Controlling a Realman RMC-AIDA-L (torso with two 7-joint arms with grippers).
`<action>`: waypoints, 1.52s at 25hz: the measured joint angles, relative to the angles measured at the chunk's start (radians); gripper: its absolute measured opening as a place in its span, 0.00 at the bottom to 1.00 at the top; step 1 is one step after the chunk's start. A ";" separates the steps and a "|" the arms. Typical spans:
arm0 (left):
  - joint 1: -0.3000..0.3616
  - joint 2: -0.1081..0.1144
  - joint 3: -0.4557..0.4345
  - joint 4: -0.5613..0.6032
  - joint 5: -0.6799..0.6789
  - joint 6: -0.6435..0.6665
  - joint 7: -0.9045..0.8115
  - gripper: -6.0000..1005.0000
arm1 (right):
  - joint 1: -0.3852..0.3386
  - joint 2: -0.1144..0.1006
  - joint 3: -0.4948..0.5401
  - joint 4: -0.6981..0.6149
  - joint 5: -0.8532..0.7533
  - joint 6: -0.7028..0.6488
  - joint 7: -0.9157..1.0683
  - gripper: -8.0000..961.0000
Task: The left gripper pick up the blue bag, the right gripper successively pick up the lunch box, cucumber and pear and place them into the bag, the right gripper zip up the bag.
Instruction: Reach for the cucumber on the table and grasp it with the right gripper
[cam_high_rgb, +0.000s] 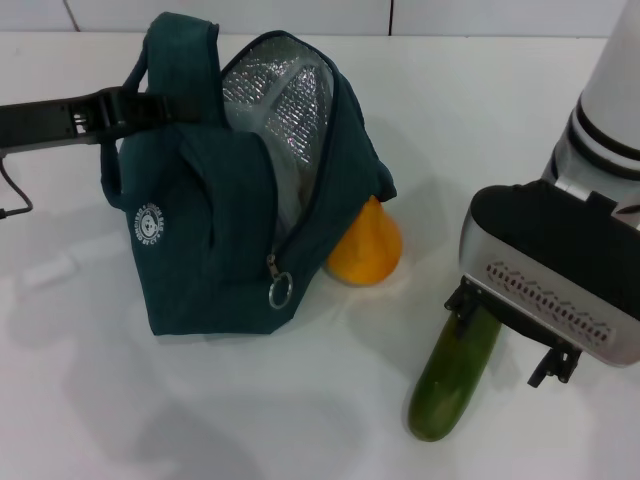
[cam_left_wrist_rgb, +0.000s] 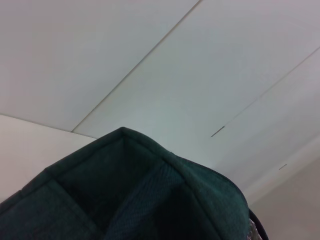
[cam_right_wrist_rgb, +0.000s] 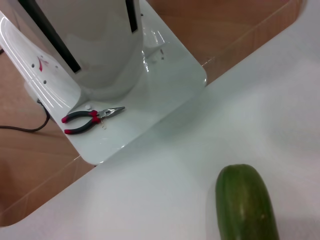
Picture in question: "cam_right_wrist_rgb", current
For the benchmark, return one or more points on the green cucumber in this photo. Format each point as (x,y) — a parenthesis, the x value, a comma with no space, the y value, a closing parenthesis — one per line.
(245,207)

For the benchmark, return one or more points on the small white round cap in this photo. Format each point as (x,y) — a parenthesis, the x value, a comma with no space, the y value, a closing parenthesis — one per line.
(88,107)

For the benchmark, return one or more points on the red black needle-nose pliers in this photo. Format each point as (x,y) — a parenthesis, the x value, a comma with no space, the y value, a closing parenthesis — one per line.
(82,117)

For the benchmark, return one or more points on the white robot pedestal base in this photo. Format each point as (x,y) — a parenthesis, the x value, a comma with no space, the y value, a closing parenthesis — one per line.
(105,50)

